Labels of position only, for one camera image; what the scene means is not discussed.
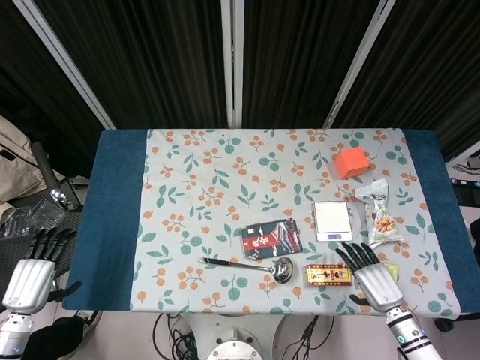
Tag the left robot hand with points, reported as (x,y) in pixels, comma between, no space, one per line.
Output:
(32,277)

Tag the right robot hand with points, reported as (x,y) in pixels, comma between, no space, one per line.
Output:
(377,283)

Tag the small red-gold box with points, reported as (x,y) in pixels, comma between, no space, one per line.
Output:
(326,276)

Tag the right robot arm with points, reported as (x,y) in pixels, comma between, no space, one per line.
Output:
(410,333)

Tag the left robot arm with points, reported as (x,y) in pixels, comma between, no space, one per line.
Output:
(13,333)

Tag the silver digital kitchen scale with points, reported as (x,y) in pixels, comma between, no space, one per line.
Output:
(332,217)

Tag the small yellow-green packet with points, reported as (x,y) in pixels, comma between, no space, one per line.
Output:
(393,270)

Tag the clear plastic clamshell container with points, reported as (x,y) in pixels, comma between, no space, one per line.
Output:
(33,219)

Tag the white nut snack bag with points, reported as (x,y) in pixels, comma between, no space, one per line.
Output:
(380,221)

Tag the black shoe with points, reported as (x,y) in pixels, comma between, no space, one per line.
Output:
(60,333)

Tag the chrome chair base part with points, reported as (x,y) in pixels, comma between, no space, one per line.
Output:
(62,198)

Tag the black foam cylinder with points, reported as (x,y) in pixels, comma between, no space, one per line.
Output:
(45,165)

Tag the beige jacket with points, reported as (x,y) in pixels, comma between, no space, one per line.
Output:
(17,165)

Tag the navy red flat packet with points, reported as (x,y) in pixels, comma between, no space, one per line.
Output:
(270,240)

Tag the blue table cover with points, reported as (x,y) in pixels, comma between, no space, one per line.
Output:
(112,187)

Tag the orange cube box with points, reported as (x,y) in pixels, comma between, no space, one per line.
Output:
(350,162)

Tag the floral print tablecloth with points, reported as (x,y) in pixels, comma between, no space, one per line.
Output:
(225,187)

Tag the black pleated curtain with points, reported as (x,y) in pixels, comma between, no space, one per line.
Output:
(157,56)

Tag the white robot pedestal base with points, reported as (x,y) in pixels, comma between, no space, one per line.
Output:
(234,343)

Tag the white frame post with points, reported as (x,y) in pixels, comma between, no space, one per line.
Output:
(232,63)
(67,63)
(356,63)

